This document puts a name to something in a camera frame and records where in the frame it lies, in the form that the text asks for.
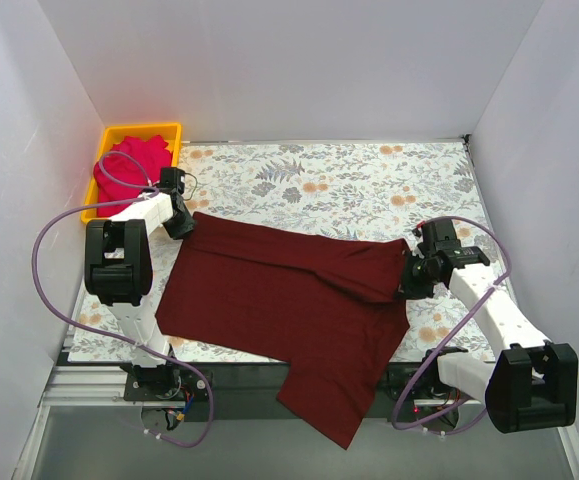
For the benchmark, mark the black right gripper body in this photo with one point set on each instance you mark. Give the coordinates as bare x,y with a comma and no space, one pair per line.
410,279

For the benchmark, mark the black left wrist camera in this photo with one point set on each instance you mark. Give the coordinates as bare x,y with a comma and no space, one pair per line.
172,179

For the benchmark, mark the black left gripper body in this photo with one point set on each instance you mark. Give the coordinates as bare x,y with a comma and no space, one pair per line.
183,226

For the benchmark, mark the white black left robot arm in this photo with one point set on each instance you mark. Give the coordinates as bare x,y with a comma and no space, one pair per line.
118,270

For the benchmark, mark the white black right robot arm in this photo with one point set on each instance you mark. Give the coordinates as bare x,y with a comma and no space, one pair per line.
533,382

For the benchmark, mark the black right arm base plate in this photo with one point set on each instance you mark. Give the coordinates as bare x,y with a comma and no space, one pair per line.
419,387

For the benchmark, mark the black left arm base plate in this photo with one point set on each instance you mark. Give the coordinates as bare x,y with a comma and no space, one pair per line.
165,382

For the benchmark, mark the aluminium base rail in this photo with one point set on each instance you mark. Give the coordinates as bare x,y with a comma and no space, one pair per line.
240,389

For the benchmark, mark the bright pink t shirt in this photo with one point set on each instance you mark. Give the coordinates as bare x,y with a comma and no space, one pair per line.
152,155

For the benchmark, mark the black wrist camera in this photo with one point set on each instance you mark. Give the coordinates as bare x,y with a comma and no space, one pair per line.
438,240
172,179

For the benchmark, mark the dark red t shirt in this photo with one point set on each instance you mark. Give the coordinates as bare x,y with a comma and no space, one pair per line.
326,307

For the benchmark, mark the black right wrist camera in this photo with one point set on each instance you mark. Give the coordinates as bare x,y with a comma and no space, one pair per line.
438,240

